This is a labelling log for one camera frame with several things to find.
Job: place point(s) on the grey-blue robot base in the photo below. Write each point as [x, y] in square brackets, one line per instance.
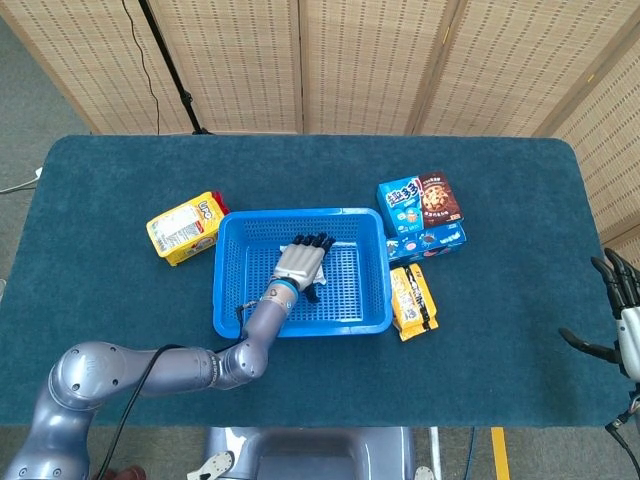
[310, 450]

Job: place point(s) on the oreo cookie pack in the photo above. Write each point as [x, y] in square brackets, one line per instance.
[430, 245]

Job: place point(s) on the orange snack packet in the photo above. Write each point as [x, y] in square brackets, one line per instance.
[412, 300]

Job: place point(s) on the dark red shoes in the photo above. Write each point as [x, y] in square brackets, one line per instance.
[132, 472]

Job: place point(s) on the black tripod stand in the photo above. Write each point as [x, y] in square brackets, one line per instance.
[172, 70]

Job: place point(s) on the blue-brown cookie box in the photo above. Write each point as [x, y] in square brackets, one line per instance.
[425, 200]

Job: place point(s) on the yellow rectangular tea pack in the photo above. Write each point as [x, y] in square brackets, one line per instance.
[185, 227]

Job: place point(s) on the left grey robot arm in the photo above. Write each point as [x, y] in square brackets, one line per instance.
[175, 370]

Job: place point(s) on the small white cake packet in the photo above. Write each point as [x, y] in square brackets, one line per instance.
[321, 277]

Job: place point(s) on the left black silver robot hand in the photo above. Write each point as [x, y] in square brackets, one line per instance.
[297, 260]

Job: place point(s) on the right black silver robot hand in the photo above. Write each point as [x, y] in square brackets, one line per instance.
[630, 325]

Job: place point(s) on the bamboo folding screen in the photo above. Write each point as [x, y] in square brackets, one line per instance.
[240, 60]

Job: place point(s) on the blue plastic perforated basket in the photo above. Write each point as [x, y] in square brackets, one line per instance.
[350, 300]

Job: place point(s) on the teal carpet table mat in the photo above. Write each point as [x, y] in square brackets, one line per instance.
[150, 300]

